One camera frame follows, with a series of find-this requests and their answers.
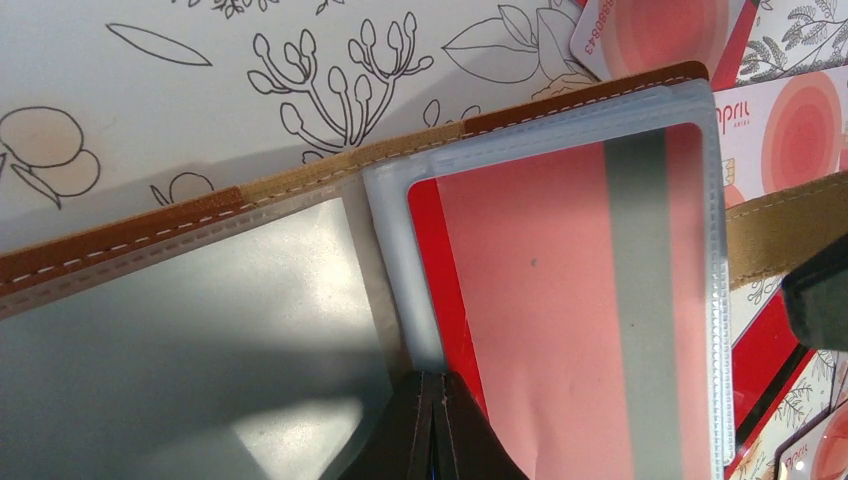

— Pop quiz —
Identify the brown leather card holder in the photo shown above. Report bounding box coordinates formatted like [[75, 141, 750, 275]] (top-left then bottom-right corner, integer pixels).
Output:
[[1, 62, 847, 479]]

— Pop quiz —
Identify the white card red circle top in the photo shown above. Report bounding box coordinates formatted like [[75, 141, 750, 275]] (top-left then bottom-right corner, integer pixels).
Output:
[[569, 0, 758, 81]]

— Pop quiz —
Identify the white card red circle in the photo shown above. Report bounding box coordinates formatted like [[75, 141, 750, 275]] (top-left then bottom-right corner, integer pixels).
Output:
[[777, 403, 847, 480], [569, 0, 758, 81], [714, 66, 847, 208]]

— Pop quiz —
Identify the white card red circle bottom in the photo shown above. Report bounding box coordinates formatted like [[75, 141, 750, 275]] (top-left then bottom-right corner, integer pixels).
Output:
[[777, 403, 847, 480]]

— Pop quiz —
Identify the floral patterned table mat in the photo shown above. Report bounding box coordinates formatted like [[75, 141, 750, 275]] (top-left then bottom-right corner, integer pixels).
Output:
[[1, 1, 847, 479]]

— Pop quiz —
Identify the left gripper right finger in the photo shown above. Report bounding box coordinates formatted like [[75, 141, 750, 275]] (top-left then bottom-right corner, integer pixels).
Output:
[[433, 373, 526, 479]]

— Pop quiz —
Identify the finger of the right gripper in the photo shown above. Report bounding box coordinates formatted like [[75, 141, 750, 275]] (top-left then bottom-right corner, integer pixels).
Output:
[[781, 236, 847, 352]]

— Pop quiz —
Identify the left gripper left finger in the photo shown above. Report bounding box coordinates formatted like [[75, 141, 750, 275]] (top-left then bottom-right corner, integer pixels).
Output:
[[340, 372, 434, 480]]

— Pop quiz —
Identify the red card centre pile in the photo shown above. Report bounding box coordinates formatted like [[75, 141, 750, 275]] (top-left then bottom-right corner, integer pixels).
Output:
[[732, 293, 811, 456]]

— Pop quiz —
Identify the white card red circle right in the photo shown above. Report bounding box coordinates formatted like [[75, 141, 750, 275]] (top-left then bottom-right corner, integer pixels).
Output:
[[714, 66, 847, 208]]

